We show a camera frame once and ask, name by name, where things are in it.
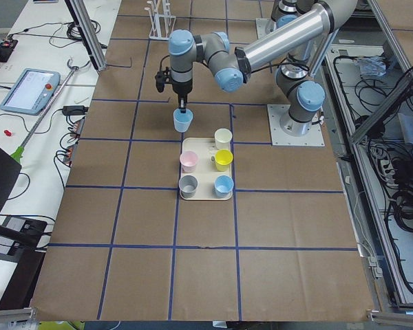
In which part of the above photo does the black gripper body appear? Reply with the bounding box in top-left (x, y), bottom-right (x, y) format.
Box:
top-left (172, 80), bottom-right (193, 100)

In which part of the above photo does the light blue plastic cup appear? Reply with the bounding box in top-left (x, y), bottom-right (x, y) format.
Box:
top-left (173, 109), bottom-right (193, 133)

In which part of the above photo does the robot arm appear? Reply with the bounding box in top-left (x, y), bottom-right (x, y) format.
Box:
top-left (155, 1), bottom-right (357, 136)

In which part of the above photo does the white plastic cup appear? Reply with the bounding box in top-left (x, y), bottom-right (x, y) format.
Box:
top-left (214, 128), bottom-right (233, 150)

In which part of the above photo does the pink plastic cup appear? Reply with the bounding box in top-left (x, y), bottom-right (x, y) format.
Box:
top-left (180, 151), bottom-right (199, 173)

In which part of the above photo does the yellow plastic cup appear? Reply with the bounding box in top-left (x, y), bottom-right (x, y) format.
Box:
top-left (214, 149), bottom-right (233, 172)

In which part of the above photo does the grey plastic cup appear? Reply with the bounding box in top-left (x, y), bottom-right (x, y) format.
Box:
top-left (178, 175), bottom-right (198, 199)

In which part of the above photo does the cream bunny tray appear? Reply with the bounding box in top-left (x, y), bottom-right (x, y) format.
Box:
top-left (180, 137), bottom-right (233, 201)

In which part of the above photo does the black power adapter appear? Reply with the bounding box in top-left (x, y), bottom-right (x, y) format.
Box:
top-left (62, 105), bottom-right (89, 116)

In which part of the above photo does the teach pendant tablet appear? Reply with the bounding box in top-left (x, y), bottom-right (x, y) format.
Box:
top-left (0, 68), bottom-right (61, 116)

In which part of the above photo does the metal grabber stick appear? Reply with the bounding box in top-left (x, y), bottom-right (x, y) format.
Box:
top-left (10, 58), bottom-right (90, 164)

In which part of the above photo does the white wire cup rack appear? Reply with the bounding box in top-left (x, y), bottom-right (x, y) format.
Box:
top-left (144, 0), bottom-right (176, 41)

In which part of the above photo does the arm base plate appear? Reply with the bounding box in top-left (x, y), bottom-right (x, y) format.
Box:
top-left (267, 104), bottom-right (325, 147)

